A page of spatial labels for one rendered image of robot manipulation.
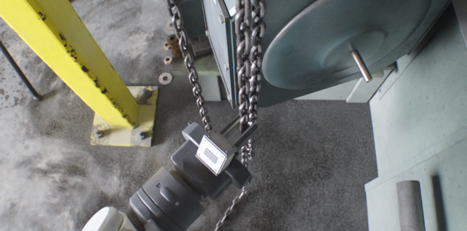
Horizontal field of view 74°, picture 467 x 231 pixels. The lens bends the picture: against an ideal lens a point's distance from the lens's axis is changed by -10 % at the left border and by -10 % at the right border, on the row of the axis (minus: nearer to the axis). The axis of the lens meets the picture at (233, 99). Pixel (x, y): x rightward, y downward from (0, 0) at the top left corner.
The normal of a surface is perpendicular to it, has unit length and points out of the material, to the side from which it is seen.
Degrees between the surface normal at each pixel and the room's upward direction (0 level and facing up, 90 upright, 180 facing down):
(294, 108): 0
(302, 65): 91
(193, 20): 90
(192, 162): 0
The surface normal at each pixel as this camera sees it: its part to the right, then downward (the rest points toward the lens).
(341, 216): -0.04, -0.40
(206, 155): -0.61, 0.38
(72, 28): 1.00, 0.01
